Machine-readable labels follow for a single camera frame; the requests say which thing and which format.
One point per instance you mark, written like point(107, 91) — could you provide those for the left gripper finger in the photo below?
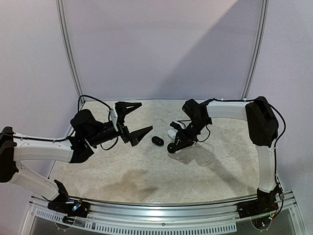
point(138, 135)
point(124, 108)

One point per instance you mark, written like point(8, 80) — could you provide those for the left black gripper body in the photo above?
point(124, 133)

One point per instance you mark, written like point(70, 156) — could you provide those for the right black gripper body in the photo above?
point(187, 133)

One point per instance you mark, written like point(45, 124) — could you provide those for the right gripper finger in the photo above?
point(183, 145)
point(180, 137)

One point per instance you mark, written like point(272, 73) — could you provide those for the white earbud charging case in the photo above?
point(171, 134)

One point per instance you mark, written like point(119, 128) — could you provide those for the black round charging case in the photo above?
point(171, 148)

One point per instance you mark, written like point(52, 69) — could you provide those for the black oval charging case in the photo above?
point(157, 141)

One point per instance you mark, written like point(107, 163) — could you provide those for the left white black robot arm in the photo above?
point(88, 134)

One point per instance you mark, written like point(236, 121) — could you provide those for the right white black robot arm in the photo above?
point(233, 142)

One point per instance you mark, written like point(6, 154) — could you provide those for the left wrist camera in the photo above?
point(114, 117)

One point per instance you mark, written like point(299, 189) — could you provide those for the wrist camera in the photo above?
point(177, 124)
point(114, 117)

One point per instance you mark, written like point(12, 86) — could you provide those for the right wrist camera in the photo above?
point(177, 124)

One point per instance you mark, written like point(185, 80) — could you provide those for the aluminium front rail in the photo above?
point(219, 218)

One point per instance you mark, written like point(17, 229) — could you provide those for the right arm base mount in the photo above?
point(265, 202)

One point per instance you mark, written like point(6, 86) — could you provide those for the left aluminium corner post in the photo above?
point(67, 46)

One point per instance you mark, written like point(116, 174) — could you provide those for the aluminium corner post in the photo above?
point(257, 47)
point(67, 46)

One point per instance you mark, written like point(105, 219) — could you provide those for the right aluminium corner post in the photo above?
point(257, 47)

